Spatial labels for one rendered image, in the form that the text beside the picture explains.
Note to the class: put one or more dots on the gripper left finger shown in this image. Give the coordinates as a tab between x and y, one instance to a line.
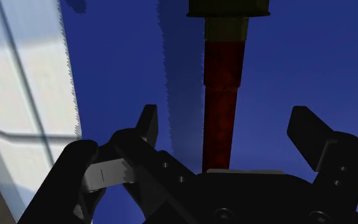
141	167

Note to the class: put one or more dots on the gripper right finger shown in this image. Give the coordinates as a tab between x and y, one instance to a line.
336	155

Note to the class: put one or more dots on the red rod with olive head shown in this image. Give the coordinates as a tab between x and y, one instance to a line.
220	108

